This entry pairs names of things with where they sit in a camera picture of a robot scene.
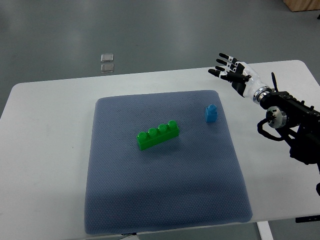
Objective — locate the upper metal floor plate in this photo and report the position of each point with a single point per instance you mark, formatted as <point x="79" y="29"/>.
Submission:
<point x="107" y="57"/>

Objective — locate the small blue block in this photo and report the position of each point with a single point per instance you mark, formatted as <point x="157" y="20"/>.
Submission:
<point x="211" y="113"/>

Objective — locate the wooden furniture corner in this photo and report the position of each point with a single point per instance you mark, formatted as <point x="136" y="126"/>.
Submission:
<point x="302" y="5"/>

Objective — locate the blue grey textured mat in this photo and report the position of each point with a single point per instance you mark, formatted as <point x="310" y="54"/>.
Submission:
<point x="191" y="180"/>

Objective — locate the black table control panel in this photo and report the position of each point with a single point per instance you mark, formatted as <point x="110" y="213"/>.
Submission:
<point x="307" y="219"/>

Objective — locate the long green block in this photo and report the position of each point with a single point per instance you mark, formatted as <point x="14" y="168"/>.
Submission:
<point x="155" y="136"/>

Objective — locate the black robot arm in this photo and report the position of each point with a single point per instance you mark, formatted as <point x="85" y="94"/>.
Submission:
<point x="290" y="120"/>

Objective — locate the metal floor plate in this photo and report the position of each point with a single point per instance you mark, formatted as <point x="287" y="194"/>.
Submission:
<point x="107" y="57"/>
<point x="107" y="68"/>

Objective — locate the lower metal floor plate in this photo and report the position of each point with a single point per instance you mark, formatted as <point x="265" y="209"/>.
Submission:
<point x="107" y="68"/>

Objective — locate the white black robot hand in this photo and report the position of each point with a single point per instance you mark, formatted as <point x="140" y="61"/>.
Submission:
<point x="244" y="79"/>

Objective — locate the white table leg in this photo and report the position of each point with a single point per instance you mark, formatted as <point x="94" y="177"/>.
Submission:
<point x="264" y="230"/>

